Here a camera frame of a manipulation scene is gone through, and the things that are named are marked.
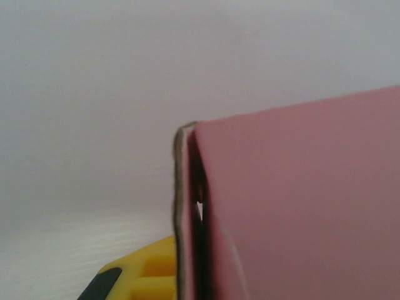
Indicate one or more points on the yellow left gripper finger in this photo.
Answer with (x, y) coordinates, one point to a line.
(150, 268)

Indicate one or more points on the pink cardboard box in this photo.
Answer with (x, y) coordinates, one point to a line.
(297, 193)

